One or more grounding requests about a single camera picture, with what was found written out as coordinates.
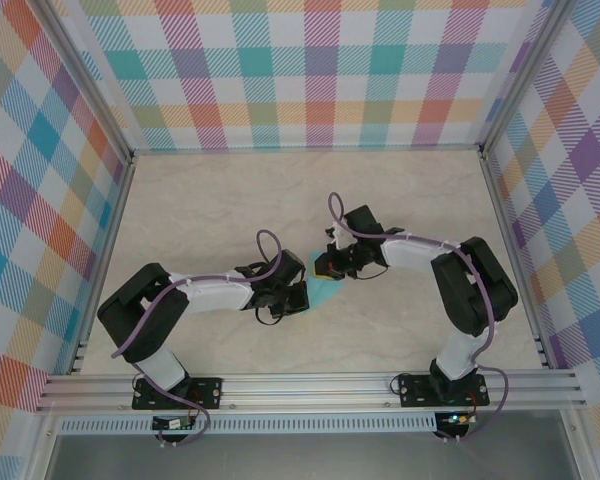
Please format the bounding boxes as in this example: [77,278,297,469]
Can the light blue cloth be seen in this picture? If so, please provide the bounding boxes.
[299,249,346,314]

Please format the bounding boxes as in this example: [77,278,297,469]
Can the green circuit board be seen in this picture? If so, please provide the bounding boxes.
[152,416,197,432]

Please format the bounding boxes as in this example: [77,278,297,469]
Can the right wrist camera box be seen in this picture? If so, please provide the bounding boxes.
[324,224,352,251]

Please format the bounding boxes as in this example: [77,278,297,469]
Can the left gripper thin black wire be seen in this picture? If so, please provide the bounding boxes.
[254,304,284,326]

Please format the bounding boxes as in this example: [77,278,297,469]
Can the gripper thin black wire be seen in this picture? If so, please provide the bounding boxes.
[254,304,284,326]
[354,262,389,281]

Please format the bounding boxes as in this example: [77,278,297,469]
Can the right gripper thin black wire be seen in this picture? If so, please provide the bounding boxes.
[354,262,389,281]

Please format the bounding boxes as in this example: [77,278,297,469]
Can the wide aluminium mounting rail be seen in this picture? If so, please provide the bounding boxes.
[34,368,589,414]

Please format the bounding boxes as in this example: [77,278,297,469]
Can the slotted grey cable duct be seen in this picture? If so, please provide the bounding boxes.
[58,412,439,435]

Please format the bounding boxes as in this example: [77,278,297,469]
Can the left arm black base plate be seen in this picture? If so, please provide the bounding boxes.
[131,375,225,411]

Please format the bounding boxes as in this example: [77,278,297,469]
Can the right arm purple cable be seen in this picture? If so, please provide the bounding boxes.
[327,191,510,444]

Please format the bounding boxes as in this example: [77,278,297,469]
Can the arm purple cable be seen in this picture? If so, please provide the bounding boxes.
[327,191,510,444]
[110,228,284,448]

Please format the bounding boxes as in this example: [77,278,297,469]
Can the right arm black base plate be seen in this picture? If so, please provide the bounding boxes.
[397,372,491,409]

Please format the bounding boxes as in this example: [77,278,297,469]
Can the aluminium side rail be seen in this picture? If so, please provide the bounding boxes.
[478,149,557,371]
[68,153,137,376]

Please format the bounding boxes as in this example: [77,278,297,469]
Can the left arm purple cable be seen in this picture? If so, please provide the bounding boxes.
[110,228,284,448]

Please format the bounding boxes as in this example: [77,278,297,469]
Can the aluminium corner post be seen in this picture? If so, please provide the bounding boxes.
[33,0,135,164]
[478,0,577,157]

